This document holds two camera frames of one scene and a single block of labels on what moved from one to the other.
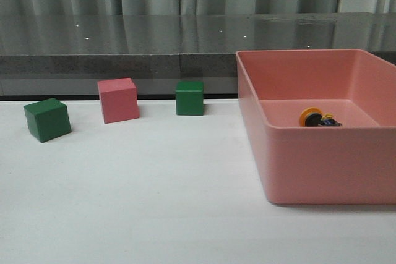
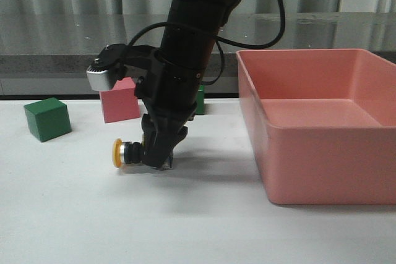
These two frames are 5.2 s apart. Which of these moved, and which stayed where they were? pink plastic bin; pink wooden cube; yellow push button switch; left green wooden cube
Moved: yellow push button switch
Stayed: pink plastic bin; pink wooden cube; left green wooden cube
